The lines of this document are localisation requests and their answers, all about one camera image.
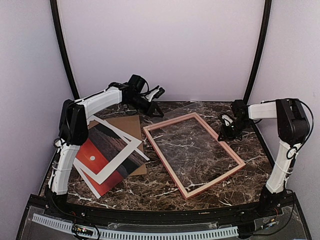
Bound white photo mat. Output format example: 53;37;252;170
88;116;142;184

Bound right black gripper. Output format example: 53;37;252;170
218;118;251;141

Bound grey slotted cable duct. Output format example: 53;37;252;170
31;213;239;240

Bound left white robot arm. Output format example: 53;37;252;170
47;74;165;196

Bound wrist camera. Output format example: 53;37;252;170
145;86;165;102
219;113;234;127

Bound black front rail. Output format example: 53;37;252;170
16;193;311;240

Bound right black corner post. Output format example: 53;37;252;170
243;0;272;104

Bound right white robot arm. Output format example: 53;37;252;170
218;98;314;194

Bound red sunset photo print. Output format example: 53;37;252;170
73;121;149;199

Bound light wooden picture frame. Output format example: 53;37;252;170
142;111;246;200

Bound small circuit board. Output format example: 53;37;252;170
71;224;94;236

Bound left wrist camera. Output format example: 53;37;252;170
145;86;165;102

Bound left black corner post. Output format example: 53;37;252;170
49;0;80;100

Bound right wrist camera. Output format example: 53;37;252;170
219;113;234;127

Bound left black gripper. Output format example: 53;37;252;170
125;93;164;117

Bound clear acrylic sheet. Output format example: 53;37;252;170
149;102;241;195

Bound black corner post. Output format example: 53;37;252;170
49;0;80;100
243;0;272;104

